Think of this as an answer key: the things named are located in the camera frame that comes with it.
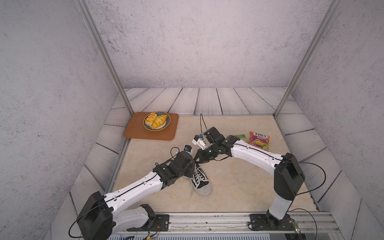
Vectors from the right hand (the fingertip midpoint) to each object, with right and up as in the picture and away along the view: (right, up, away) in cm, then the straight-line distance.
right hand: (193, 162), depth 78 cm
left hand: (0, -2, +3) cm, 4 cm away
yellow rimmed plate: (-28, +29, +42) cm, 58 cm away
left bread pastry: (-33, +25, +36) cm, 55 cm away
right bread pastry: (-29, +22, +34) cm, 49 cm away
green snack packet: (+34, +11, +29) cm, 46 cm away
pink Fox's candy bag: (+44, +9, +24) cm, 51 cm away
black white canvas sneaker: (+3, -12, +5) cm, 13 cm away
